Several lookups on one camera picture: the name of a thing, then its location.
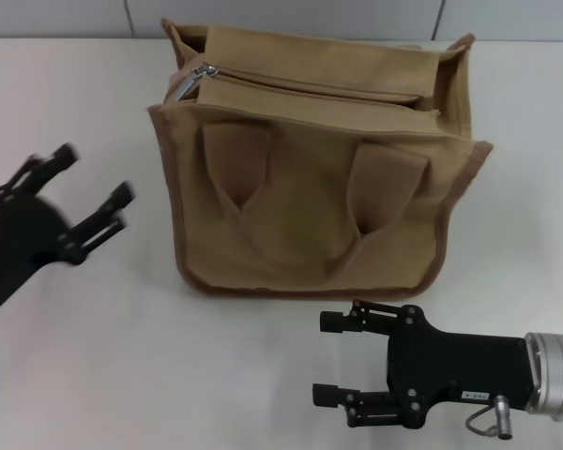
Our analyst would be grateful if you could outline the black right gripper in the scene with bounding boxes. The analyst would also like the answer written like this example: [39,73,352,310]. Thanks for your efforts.
[312,298,532,430]

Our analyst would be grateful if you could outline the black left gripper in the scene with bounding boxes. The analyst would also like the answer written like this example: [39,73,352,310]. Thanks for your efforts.
[0,142,136,325]

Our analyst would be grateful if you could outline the khaki canvas food bag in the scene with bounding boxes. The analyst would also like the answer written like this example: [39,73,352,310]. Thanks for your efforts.
[145,17,494,300]

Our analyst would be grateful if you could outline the silver metal zipper pull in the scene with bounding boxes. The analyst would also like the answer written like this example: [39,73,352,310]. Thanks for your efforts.
[175,63,219,103]

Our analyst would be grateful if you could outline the right gripper cable with connectors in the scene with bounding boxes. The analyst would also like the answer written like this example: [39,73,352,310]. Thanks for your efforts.
[464,395,513,442]

